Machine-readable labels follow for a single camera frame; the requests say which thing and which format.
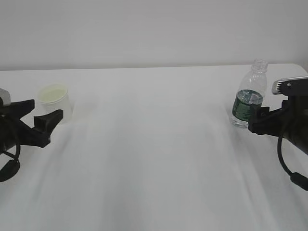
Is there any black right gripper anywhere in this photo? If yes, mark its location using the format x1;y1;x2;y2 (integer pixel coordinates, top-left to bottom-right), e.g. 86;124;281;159
248;96;308;154

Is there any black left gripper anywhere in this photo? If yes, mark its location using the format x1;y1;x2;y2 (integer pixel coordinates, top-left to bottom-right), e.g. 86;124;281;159
0;99;64;154

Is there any white paper cup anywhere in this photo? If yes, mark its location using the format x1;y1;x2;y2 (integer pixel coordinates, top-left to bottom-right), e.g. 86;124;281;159
38;83;72;124

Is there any clear water bottle green label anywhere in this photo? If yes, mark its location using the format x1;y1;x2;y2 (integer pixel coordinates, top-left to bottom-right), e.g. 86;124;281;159
230;59;268;128

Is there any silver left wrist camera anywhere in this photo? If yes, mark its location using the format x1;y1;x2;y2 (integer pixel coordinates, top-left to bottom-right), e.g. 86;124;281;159
0;88;11;106

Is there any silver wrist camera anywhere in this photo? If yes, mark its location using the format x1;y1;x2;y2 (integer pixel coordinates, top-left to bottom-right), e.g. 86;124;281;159
0;88;11;106
271;76;308;96

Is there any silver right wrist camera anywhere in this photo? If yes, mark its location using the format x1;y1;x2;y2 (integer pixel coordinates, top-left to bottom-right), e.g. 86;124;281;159
271;76;308;96

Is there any black left camera cable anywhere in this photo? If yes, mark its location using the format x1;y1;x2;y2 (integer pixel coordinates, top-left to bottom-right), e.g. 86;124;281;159
0;115;21;182

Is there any black camera cable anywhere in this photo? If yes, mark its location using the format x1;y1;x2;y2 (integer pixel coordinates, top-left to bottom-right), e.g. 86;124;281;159
0;115;21;182
277;105;308;191

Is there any black right camera cable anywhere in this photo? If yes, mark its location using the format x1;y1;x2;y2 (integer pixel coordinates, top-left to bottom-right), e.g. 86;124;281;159
277;105;308;191

